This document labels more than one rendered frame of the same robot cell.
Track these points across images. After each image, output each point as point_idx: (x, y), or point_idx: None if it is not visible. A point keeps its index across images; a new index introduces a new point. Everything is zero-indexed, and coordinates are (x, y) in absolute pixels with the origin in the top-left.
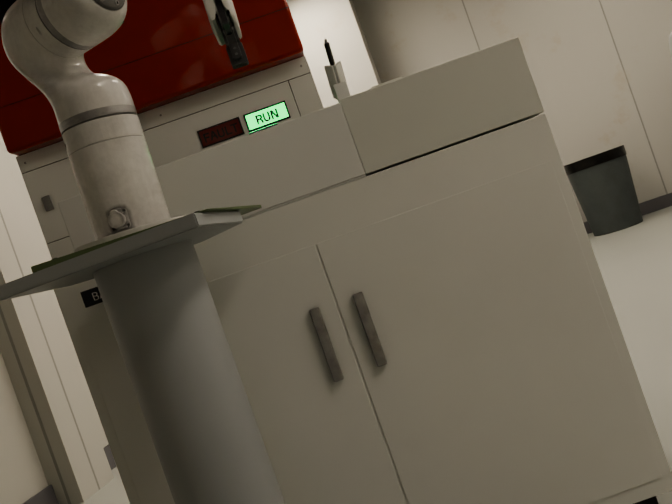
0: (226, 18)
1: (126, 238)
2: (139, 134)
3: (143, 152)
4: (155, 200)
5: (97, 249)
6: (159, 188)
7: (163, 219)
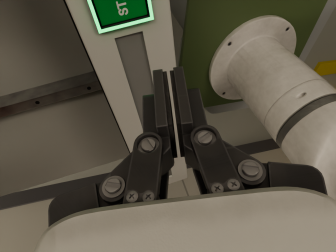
0: (324, 189)
1: (323, 27)
2: (317, 79)
3: (307, 69)
4: (282, 45)
5: (312, 46)
6: (277, 51)
7: (270, 37)
